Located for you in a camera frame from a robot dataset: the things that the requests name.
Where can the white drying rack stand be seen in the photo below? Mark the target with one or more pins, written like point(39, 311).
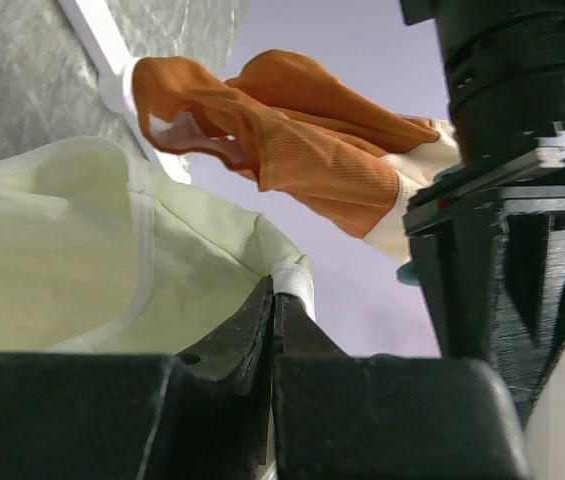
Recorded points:
point(98, 32)

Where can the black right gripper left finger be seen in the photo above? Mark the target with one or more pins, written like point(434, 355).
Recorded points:
point(202, 413)

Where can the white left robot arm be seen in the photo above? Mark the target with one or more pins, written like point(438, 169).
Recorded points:
point(502, 60)

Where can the teal clothes peg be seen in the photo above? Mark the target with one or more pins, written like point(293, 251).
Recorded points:
point(409, 272)

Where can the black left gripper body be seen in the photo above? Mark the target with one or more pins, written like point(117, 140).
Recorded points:
point(493, 154)

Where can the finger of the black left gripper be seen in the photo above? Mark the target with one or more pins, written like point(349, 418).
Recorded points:
point(463, 279)
point(526, 296)

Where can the white oval clip hanger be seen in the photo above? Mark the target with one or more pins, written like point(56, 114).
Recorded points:
point(545, 431)

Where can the pale yellow underwear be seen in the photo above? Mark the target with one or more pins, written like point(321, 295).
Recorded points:
point(101, 251)

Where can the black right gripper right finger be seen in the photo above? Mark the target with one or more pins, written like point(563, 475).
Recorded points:
point(386, 417)

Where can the orange hanging underwear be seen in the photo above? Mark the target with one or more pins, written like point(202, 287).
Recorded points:
point(290, 126)

